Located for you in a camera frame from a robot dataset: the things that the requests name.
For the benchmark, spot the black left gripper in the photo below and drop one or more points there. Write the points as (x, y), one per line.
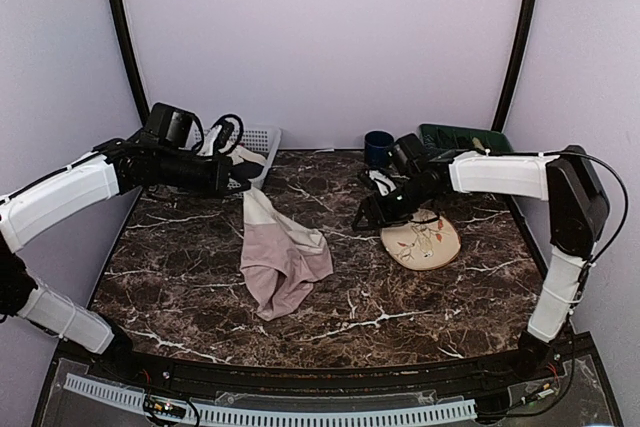
(219, 178)

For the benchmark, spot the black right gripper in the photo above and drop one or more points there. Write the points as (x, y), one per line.
(378, 217)

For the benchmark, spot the pink and white underwear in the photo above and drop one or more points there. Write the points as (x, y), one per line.
(281, 260)

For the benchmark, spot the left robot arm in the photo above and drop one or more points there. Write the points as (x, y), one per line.
(171, 149)

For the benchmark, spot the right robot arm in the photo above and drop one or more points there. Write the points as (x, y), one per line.
(566, 180)

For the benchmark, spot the navy blue garment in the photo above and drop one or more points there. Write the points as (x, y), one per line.
(247, 171)

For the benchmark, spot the cream garment in basket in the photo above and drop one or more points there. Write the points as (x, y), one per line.
(239, 154)

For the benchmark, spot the white perforated plastic basket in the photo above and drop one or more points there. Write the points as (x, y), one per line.
(261, 139)

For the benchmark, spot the round floral ceramic plate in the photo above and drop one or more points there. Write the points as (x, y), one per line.
(427, 242)

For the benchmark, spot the dark blue mug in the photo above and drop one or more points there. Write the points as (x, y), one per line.
(376, 149)

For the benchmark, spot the green compartment organizer tray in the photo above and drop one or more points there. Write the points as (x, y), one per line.
(441, 139)

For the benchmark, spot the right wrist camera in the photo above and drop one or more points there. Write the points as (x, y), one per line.
(377, 181)

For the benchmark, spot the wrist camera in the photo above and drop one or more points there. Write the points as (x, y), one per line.
(224, 136)
(377, 181)

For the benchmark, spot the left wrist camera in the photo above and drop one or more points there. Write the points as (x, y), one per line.
(224, 136)

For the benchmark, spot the white slotted cable duct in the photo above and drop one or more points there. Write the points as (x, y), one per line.
(236, 409)

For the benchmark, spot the left black frame post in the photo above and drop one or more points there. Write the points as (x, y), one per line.
(128, 57)

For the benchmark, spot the black frame post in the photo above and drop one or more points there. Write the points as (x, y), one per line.
(520, 40)
(128, 57)

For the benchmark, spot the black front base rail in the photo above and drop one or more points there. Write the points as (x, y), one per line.
(571, 389)

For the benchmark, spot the right black frame post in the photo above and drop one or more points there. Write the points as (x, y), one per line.
(520, 40)

